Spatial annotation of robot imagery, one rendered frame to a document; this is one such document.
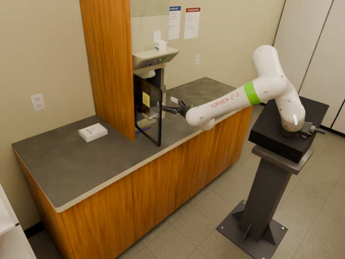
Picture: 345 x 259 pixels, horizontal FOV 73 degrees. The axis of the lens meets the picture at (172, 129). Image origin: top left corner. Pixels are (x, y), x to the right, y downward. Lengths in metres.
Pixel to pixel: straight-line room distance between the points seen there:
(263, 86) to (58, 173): 1.19
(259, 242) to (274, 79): 1.60
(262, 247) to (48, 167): 1.81
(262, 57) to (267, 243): 1.67
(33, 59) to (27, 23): 0.20
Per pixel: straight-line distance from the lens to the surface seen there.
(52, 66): 1.79
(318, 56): 4.15
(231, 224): 2.42
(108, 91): 1.70
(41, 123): 1.90
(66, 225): 1.50
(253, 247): 2.35
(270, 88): 1.16
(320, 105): 1.82
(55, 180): 1.48
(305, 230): 2.69
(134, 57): 1.49
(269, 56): 1.24
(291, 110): 1.52
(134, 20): 1.50
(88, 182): 1.41
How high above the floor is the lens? 1.92
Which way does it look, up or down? 33 degrees down
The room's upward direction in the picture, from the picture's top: 4 degrees clockwise
